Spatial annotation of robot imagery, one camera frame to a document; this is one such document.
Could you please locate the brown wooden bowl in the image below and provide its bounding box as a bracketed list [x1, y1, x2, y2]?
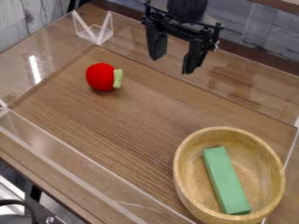
[172, 126, 285, 224]

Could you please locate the black stand under table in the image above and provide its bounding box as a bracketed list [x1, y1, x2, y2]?
[0, 175, 66, 224]

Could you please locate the green rectangular foam stick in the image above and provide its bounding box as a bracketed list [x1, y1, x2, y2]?
[201, 147, 251, 215]

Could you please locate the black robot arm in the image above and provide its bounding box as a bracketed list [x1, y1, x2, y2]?
[141, 0, 222, 74]

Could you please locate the small light green block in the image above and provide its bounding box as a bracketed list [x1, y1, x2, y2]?
[113, 69, 122, 88]

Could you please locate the clear acrylic corner bracket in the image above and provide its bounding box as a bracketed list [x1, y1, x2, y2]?
[70, 11, 113, 46]

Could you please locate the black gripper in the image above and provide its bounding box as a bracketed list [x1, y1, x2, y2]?
[142, 0, 222, 74]

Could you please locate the clear acrylic front wall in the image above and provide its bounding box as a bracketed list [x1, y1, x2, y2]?
[0, 100, 194, 224]

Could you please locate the red ball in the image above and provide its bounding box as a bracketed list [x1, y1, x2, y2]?
[85, 63, 114, 91]

